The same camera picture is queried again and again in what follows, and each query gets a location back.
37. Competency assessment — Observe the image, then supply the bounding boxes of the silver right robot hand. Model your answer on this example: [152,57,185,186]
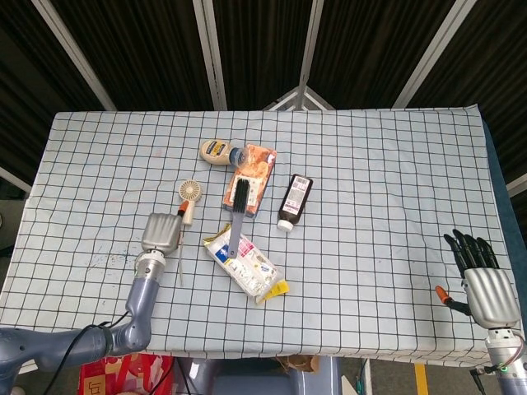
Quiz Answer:
[435,229,521,330]

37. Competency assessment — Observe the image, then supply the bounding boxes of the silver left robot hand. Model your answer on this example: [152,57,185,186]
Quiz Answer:
[141,200,189,258]

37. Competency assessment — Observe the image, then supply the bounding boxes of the cream handheld fan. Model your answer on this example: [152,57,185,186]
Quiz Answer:
[178,179,205,227]

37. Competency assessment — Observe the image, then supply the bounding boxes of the grey brush black bristles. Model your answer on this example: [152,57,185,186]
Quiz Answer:
[227,177,253,260]

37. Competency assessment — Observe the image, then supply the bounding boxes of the white yellow wipes pack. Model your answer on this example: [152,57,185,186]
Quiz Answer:
[201,223,290,305]

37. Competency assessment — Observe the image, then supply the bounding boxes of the mayonnaise squeeze bottle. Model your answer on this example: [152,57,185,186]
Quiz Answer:
[198,138,250,170]

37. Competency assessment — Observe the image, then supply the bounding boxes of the orange blue cracker box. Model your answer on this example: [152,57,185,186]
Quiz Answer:
[222,143,277,218]

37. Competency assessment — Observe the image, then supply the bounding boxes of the brown bottle white cap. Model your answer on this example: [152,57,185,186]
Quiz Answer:
[276,173,314,232]

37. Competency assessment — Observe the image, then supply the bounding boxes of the red printed bag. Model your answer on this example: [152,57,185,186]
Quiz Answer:
[77,352,176,395]

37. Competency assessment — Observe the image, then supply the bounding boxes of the blue checked tablecloth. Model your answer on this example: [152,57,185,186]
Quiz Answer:
[0,105,527,368]

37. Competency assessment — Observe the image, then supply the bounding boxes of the white partition support foot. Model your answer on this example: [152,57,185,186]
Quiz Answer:
[263,85,335,111]

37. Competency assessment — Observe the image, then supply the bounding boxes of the white partition frame post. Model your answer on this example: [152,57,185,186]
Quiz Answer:
[192,0,228,111]
[393,0,473,109]
[505,172,527,199]
[0,165,32,195]
[296,0,326,90]
[30,0,118,111]

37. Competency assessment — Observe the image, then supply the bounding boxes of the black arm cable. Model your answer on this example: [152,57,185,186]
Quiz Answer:
[40,311,129,395]

